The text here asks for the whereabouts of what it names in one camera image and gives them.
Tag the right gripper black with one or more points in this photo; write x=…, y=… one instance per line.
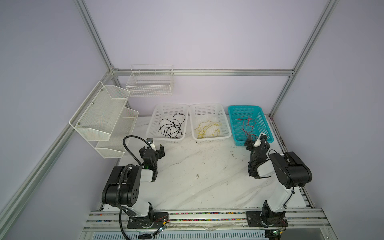
x=250, y=144

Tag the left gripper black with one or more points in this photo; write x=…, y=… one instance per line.
x=141, y=151

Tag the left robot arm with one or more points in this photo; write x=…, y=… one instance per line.
x=122, y=189

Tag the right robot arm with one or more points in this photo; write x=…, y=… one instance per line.
x=291, y=172

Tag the teal plastic basket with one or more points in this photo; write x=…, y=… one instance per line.
x=248, y=122

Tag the left white plastic basket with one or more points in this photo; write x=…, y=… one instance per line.
x=168, y=123

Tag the white plastic basket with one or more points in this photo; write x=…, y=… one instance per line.
x=209, y=123
x=168, y=123

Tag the middle white plastic basket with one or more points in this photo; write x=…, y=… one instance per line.
x=209, y=123

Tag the white mesh two-tier shelf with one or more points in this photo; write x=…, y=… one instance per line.
x=104, y=119

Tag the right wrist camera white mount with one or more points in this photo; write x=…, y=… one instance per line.
x=259, y=140

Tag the white wire wall basket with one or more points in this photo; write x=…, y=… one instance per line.
x=151, y=81

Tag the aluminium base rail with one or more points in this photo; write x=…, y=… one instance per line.
x=300, y=224

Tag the aluminium frame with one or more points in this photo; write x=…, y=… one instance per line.
x=19, y=201

